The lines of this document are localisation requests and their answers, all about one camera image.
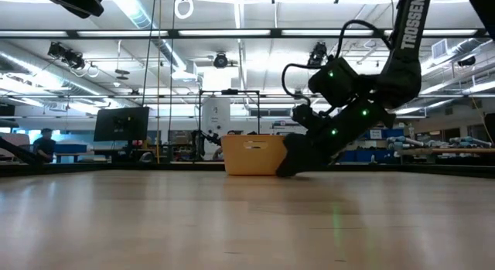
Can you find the wooden workbench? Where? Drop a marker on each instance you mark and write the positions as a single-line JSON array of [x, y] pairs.
[[444, 150]]

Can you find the black overhead light bar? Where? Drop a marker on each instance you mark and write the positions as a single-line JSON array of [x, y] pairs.
[[275, 32]]

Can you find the black ceiling track light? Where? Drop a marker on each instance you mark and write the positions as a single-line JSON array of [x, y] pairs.
[[318, 53], [67, 57]]

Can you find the white round column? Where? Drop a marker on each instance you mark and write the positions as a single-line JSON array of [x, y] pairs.
[[216, 115]]

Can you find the black ceiling speaker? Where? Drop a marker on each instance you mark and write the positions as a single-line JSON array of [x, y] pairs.
[[466, 61]]

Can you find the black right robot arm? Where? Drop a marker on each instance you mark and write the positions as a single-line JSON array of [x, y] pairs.
[[412, 30]]

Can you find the person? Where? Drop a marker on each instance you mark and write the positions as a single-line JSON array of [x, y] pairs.
[[231, 132], [45, 146]]

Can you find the white ceiling vent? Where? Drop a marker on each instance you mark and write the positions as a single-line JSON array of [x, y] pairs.
[[440, 49]]

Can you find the black overhead camera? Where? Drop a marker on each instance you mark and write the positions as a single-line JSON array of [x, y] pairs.
[[220, 60]]

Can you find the black monitor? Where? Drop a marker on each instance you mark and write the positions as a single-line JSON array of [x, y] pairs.
[[121, 125]]

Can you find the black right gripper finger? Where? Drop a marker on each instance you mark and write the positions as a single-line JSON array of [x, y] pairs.
[[290, 171]]

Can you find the yellow plastic bin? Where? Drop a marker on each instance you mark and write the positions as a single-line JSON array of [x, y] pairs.
[[251, 161]]

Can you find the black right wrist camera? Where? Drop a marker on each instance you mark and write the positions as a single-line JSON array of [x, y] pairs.
[[305, 117]]

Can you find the shelf with blue bins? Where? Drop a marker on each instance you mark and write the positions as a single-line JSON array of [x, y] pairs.
[[392, 132]]

